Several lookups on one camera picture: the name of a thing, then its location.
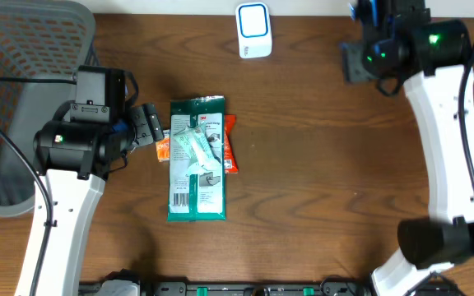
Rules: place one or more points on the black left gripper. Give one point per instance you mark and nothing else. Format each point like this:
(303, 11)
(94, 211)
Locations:
(147, 121)

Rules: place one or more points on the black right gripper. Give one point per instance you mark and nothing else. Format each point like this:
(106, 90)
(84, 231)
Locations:
(359, 70)

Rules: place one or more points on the orange Kleenex tissue pack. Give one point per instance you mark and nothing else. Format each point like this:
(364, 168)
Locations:
(163, 147)

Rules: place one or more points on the light green wrapper packet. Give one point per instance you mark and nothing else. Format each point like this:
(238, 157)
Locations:
(194, 142)

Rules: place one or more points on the red snack bag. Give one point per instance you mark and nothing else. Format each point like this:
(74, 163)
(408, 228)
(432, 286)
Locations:
(229, 159)

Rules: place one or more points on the green 3M gloves package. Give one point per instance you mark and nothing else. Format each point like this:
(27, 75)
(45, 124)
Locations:
(198, 196)

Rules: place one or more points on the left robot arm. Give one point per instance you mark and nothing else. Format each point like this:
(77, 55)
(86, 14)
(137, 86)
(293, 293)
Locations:
(73, 154)

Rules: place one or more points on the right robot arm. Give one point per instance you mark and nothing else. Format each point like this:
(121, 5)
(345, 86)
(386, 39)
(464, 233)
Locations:
(431, 63)

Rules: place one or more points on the white barcode scanner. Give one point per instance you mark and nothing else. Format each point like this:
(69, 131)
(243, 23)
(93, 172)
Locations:
(254, 30)

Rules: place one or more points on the grey plastic mesh basket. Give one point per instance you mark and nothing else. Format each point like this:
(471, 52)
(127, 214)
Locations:
(42, 44)

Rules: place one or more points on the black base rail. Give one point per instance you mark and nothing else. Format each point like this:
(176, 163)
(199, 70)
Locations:
(334, 287)

